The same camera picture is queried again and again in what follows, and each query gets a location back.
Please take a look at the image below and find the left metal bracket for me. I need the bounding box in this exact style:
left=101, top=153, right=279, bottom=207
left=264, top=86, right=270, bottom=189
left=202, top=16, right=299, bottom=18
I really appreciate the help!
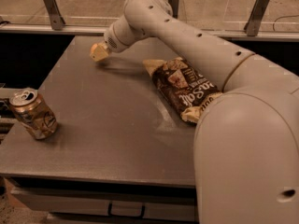
left=43, top=0, right=65, bottom=31

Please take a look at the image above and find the crushed gold soda can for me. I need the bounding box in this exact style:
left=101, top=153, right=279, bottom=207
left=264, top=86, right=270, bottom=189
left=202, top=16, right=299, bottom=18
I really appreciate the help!
left=8, top=88, right=58, bottom=140

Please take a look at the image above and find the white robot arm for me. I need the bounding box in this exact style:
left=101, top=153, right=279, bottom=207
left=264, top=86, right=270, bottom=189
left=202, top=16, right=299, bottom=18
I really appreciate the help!
left=91, top=0, right=299, bottom=224

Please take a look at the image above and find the middle metal bracket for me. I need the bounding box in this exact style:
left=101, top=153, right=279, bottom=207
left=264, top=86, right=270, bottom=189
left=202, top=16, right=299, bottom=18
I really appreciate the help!
left=168, top=0, right=179, bottom=18

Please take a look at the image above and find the metal bracket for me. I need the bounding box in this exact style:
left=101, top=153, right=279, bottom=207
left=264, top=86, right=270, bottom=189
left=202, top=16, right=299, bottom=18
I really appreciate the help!
left=168, top=0, right=179, bottom=18
left=43, top=0, right=65, bottom=31
left=244, top=0, right=270, bottom=36

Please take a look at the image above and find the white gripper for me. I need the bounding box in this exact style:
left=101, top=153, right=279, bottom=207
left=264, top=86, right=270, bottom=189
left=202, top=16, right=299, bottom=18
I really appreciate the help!
left=90, top=16, right=147, bottom=62

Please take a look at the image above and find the right metal bracket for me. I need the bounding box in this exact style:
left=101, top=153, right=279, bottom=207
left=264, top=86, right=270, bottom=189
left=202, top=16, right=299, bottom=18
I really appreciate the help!
left=244, top=0, right=270, bottom=36

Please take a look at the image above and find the brown chip bag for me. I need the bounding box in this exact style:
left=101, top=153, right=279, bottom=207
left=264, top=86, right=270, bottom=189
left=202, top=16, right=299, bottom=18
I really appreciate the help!
left=143, top=58, right=222, bottom=123

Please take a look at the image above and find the grey drawer with handle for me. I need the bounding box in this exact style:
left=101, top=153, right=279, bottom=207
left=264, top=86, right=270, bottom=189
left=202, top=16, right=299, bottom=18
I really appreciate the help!
left=11, top=188, right=199, bottom=224

